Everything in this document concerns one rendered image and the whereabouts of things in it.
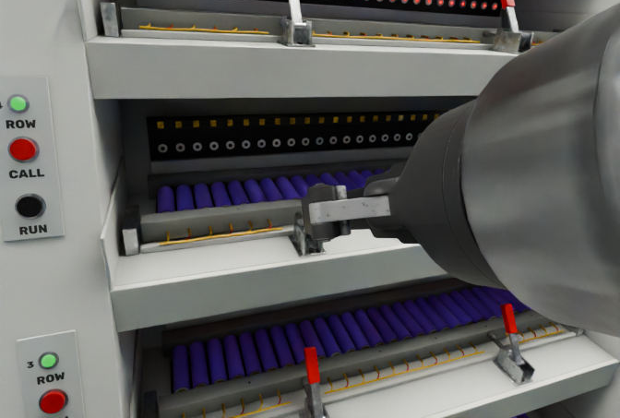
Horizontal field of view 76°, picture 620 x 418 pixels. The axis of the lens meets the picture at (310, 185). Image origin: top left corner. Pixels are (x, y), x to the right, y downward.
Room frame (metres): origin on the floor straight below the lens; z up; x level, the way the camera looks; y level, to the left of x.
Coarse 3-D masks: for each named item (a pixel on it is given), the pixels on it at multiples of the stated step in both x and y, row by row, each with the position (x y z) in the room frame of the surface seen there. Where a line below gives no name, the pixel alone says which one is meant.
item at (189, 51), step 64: (192, 0) 0.51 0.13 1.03; (256, 0) 0.53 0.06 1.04; (320, 0) 0.56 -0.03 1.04; (384, 0) 0.59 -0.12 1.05; (448, 0) 0.63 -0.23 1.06; (512, 0) 0.48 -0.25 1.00; (128, 64) 0.33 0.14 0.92; (192, 64) 0.35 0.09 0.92; (256, 64) 0.37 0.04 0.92; (320, 64) 0.38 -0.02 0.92; (384, 64) 0.41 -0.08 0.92; (448, 64) 0.43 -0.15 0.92
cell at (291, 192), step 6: (276, 180) 0.51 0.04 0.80; (282, 180) 0.51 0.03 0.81; (288, 180) 0.51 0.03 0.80; (282, 186) 0.49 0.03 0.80; (288, 186) 0.49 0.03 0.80; (282, 192) 0.48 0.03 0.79; (288, 192) 0.47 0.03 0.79; (294, 192) 0.47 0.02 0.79; (288, 198) 0.46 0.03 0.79; (294, 198) 0.46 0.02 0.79
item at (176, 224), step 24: (144, 216) 0.39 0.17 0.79; (168, 216) 0.39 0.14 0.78; (192, 216) 0.40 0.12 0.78; (216, 216) 0.40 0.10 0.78; (240, 216) 0.41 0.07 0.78; (264, 216) 0.42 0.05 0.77; (288, 216) 0.43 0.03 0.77; (144, 240) 0.38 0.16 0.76; (168, 240) 0.38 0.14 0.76; (192, 240) 0.38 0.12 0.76
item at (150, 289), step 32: (160, 160) 0.49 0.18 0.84; (192, 160) 0.50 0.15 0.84; (224, 160) 0.51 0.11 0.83; (256, 160) 0.53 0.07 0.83; (288, 160) 0.54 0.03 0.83; (320, 160) 0.56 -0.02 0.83; (352, 160) 0.58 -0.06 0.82; (128, 192) 0.49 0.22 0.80; (128, 224) 0.37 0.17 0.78; (288, 224) 0.44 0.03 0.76; (128, 256) 0.37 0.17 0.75; (160, 256) 0.37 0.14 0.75; (192, 256) 0.37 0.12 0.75; (224, 256) 0.37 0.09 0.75; (256, 256) 0.38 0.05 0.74; (288, 256) 0.38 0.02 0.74; (320, 256) 0.38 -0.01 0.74; (352, 256) 0.39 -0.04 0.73; (384, 256) 0.40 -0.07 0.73; (416, 256) 0.42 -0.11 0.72; (128, 288) 0.32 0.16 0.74; (160, 288) 0.33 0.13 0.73; (192, 288) 0.34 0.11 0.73; (224, 288) 0.35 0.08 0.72; (256, 288) 0.36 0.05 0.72; (288, 288) 0.38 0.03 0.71; (320, 288) 0.39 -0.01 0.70; (352, 288) 0.40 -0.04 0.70; (128, 320) 0.33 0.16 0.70; (160, 320) 0.34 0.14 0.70
